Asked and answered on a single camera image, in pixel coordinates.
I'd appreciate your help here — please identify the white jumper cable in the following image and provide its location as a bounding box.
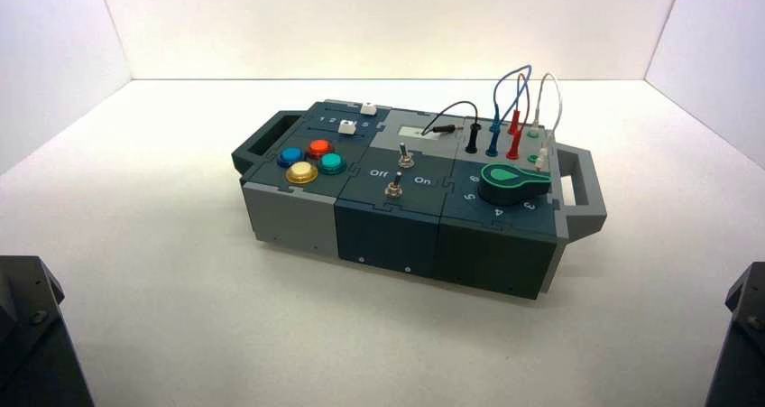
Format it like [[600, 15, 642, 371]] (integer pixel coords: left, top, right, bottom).
[[530, 72, 564, 172]]

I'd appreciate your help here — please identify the blue push button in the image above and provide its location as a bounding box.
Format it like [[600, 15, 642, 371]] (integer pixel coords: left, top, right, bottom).
[[276, 147, 305, 169]]

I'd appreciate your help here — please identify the red jumper cable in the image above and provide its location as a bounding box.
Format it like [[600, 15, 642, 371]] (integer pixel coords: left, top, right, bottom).
[[505, 72, 532, 161]]

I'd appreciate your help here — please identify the teal and grey control box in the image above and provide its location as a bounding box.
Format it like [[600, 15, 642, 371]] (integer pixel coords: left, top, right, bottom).
[[231, 99, 608, 301]]

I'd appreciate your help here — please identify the black jumper cable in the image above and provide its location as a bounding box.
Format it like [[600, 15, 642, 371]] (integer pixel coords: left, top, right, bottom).
[[420, 100, 482, 155]]

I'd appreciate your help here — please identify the yellow push button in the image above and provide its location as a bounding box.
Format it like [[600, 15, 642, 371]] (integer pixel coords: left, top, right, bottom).
[[285, 161, 319, 186]]

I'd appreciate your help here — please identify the teal push button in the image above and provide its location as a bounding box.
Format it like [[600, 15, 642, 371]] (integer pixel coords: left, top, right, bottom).
[[317, 153, 347, 176]]

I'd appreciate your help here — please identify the blue jumper cable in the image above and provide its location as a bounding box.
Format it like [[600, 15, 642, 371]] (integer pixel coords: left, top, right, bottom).
[[484, 64, 533, 158]]

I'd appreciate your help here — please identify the green rotary knob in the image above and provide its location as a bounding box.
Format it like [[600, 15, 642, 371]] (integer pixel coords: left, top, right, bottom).
[[476, 162, 553, 208]]

